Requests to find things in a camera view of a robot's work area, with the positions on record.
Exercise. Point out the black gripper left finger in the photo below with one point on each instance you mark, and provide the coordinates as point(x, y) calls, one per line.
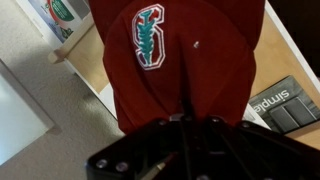
point(183, 111)

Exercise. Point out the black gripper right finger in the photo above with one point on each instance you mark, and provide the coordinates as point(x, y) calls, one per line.
point(191, 112)

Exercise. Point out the red cap with tree logo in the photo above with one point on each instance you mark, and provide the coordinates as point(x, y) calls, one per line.
point(213, 73)

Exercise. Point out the wooden pull-out drawer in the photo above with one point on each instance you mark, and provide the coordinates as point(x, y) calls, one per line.
point(86, 63)

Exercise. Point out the white printed paper sheets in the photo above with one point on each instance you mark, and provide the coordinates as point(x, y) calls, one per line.
point(255, 118)

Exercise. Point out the black remote calculator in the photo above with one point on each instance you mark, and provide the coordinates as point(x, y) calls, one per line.
point(286, 106)

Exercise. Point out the flyer with green red print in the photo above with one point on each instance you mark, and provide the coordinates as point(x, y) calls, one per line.
point(58, 15)

